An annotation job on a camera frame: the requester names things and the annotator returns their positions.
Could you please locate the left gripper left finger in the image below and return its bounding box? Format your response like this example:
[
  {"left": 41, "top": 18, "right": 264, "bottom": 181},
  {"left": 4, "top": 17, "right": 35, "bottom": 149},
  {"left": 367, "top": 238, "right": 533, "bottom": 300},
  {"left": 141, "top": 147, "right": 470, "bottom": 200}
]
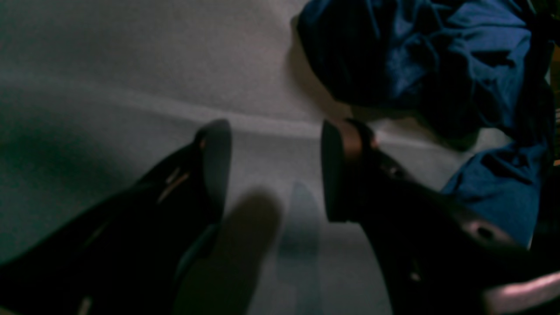
[{"left": 1, "top": 119, "right": 232, "bottom": 315}]

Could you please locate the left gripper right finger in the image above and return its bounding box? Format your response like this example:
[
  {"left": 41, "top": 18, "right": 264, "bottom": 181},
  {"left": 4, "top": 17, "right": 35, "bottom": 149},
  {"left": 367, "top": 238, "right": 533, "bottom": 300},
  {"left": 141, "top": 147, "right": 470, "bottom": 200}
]
[{"left": 321, "top": 119, "right": 559, "bottom": 315}]

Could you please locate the blue t-shirt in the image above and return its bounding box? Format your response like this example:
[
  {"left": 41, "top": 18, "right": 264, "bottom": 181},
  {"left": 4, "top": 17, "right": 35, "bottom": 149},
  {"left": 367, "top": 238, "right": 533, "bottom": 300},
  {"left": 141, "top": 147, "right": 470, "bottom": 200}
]
[{"left": 297, "top": 0, "right": 559, "bottom": 245}]

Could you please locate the light blue table cloth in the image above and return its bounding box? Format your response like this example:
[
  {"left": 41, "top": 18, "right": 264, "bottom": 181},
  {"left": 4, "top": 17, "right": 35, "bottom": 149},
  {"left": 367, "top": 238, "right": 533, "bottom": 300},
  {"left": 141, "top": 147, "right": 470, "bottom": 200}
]
[{"left": 1, "top": 0, "right": 509, "bottom": 315}]

